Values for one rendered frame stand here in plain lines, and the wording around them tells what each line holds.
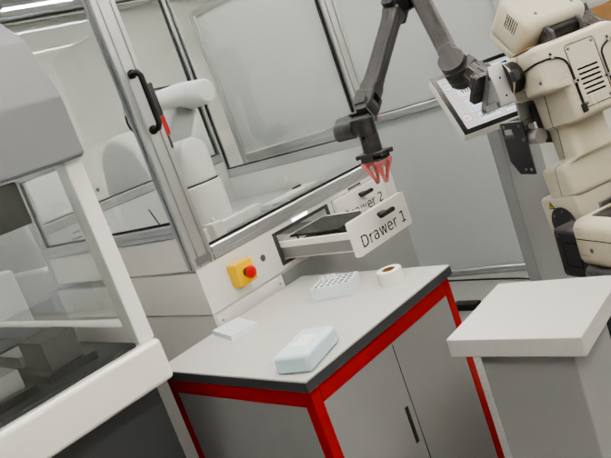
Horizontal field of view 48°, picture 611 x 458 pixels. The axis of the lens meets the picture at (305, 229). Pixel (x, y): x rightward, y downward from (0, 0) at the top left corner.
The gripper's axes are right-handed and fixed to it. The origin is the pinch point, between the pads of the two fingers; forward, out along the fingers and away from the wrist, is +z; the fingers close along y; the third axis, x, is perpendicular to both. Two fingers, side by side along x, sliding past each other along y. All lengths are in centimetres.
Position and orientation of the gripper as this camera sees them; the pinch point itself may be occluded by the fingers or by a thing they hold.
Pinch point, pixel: (382, 180)
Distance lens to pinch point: 211.3
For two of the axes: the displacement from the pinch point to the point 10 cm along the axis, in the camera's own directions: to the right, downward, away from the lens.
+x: -6.5, 3.5, -6.8
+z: 3.0, 9.3, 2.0
